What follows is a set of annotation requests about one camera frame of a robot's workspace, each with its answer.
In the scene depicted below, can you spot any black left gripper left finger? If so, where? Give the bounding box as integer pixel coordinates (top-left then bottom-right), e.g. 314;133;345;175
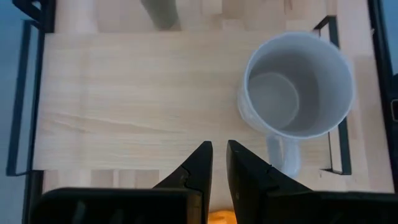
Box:
30;141;214;224

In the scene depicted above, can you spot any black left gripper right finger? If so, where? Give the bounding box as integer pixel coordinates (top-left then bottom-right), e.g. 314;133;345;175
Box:
226;139;398;224

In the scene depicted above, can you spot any white ceramic mug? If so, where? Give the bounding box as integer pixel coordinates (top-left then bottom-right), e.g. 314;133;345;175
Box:
236;30;355;179

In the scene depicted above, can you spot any orange round object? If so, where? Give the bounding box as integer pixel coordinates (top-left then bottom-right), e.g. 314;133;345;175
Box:
207;210;238;224

